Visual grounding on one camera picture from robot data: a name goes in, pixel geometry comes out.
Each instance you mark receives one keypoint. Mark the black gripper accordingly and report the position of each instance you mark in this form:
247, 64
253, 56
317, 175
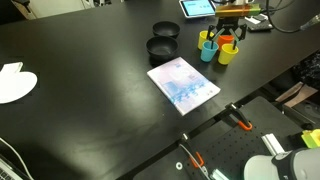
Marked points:
227, 26

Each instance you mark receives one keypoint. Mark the white and blue paperback book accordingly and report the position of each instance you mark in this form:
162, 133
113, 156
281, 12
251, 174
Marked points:
184, 86

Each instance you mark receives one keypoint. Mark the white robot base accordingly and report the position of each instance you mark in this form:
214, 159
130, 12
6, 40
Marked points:
300, 164

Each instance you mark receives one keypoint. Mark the orange plastic cup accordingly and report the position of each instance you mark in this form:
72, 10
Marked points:
224, 39

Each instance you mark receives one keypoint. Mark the front yellow plastic cup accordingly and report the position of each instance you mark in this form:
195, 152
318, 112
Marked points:
227, 53

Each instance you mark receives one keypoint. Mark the yellow plastic cup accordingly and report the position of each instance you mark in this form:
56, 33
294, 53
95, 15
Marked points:
203, 35
227, 53

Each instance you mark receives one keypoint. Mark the rear yellow plastic cup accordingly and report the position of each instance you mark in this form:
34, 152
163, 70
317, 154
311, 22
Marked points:
203, 35

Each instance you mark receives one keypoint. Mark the blue plastic cup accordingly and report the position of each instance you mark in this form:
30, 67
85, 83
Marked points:
209, 49

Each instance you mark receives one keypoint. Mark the black remote control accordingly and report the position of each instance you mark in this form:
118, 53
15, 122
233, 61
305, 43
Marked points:
260, 28

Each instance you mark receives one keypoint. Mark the white tablet with lit screen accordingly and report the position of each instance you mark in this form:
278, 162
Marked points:
197, 8

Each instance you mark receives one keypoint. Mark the far black bowl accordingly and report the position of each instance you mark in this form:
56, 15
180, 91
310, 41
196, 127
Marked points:
166, 28

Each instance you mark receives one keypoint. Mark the black bowl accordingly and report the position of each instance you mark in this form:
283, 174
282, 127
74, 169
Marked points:
162, 47
166, 28

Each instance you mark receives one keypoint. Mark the near black bowl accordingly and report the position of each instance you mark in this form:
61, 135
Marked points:
162, 47

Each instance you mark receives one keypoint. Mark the right black orange clamp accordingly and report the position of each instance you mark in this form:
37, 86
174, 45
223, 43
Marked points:
238, 117

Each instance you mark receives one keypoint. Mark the black orange clamp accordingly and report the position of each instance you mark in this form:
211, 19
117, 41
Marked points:
238, 117
193, 155

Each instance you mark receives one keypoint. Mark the black perforated breadboard plate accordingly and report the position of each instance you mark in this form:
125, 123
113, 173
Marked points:
226, 148

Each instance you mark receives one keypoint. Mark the left black orange clamp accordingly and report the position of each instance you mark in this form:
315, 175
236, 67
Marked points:
193, 155

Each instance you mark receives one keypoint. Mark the yellow green block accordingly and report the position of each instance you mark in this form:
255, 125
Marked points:
311, 138

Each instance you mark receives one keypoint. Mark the white paper cutout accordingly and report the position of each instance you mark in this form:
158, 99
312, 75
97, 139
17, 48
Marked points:
15, 83

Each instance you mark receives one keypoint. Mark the silver laptop corner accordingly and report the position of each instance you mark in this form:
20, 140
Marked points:
9, 172

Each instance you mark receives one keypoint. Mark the silver aluminium bracket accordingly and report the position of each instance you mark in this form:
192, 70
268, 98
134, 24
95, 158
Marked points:
272, 144

